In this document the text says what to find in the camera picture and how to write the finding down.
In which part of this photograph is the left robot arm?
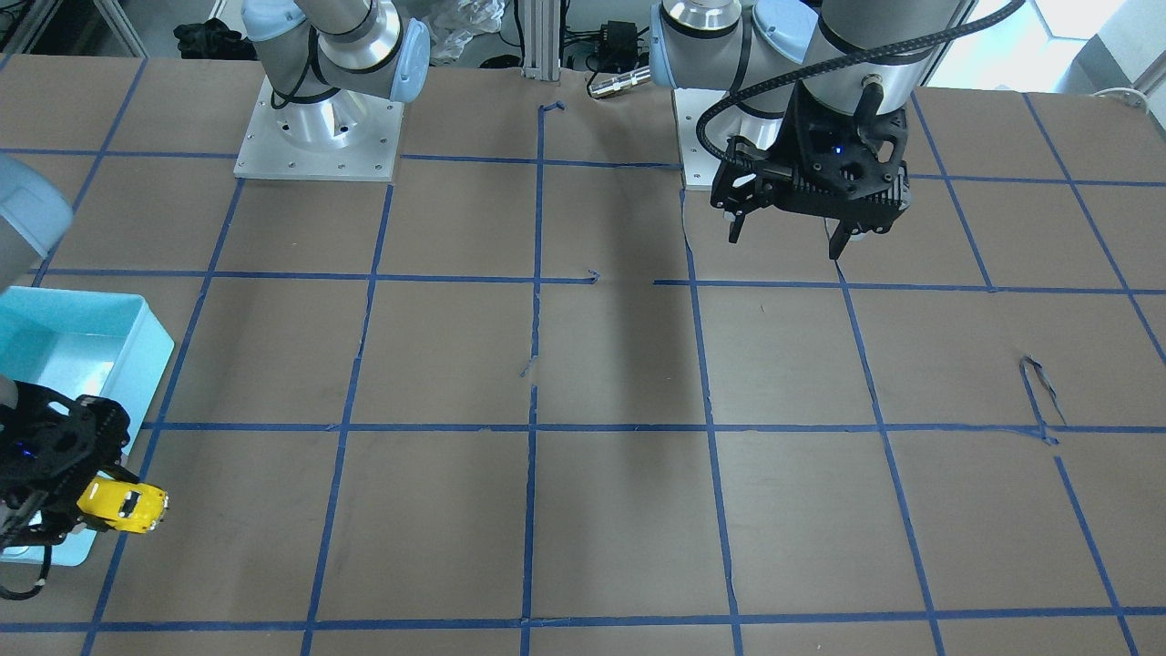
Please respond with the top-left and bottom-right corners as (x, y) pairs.
(649, 1), (972, 259)

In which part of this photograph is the light blue plastic bin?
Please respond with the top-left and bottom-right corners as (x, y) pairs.
(3, 285), (174, 566)

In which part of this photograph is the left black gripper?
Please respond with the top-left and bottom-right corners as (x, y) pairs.
(711, 80), (912, 261)

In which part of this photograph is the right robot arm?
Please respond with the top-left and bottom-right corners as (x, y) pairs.
(3, 1), (431, 487)

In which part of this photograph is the black power adapter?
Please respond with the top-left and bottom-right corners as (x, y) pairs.
(596, 21), (639, 72)

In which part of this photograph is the aluminium frame post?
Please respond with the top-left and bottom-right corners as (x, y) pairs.
(514, 1), (566, 83)

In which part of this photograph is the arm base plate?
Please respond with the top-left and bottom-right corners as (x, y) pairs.
(672, 89), (793, 192)
(233, 79), (405, 183)

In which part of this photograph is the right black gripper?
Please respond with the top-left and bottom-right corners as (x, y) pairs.
(1, 383), (141, 549)

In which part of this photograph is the yellow beetle toy car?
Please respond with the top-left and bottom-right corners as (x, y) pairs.
(77, 477), (169, 532)

